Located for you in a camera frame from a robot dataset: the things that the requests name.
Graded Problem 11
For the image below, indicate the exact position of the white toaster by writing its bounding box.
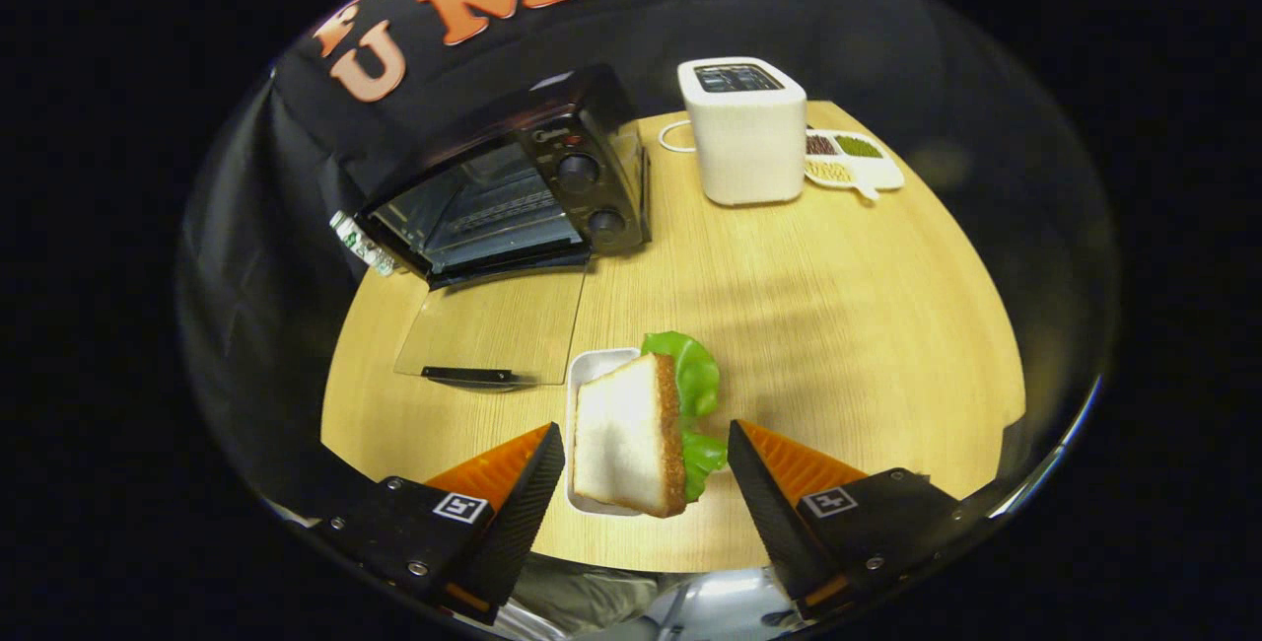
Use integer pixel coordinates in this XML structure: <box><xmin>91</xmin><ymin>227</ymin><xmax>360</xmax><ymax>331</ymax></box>
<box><xmin>677</xmin><ymin>56</ymin><xmax>807</xmax><ymax>206</ymax></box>

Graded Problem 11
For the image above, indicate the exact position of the white green printed bottle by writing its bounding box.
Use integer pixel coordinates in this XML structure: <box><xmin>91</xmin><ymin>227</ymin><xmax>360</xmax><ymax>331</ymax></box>
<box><xmin>328</xmin><ymin>210</ymin><xmax>395</xmax><ymax>277</ymax></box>

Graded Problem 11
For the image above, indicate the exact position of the white rectangular tray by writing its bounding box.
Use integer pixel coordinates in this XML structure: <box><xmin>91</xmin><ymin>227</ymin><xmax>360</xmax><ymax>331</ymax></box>
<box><xmin>565</xmin><ymin>347</ymin><xmax>647</xmax><ymax>519</ymax></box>

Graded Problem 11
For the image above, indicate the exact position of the toast sandwich with lettuce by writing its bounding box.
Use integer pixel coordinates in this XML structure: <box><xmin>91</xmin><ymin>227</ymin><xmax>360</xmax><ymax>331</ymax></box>
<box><xmin>572</xmin><ymin>330</ymin><xmax>729</xmax><ymax>519</ymax></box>

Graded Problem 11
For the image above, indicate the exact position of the white divided dish with beans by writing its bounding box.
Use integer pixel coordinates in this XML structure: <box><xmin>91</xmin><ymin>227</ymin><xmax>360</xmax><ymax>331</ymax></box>
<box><xmin>804</xmin><ymin>128</ymin><xmax>905</xmax><ymax>201</ymax></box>

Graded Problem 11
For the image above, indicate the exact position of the black toaster oven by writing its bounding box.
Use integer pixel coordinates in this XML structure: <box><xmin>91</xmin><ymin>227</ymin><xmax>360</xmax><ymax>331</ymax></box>
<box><xmin>355</xmin><ymin>64</ymin><xmax>652</xmax><ymax>391</ymax></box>

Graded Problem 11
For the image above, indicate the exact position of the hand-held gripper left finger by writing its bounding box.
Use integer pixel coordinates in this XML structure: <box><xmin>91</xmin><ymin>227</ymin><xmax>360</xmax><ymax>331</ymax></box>
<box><xmin>314</xmin><ymin>422</ymin><xmax>568</xmax><ymax>627</ymax></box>

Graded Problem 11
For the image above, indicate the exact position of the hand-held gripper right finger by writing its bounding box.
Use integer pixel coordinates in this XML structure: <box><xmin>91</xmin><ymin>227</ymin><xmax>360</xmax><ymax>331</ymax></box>
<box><xmin>728</xmin><ymin>419</ymin><xmax>962</xmax><ymax>622</ymax></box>

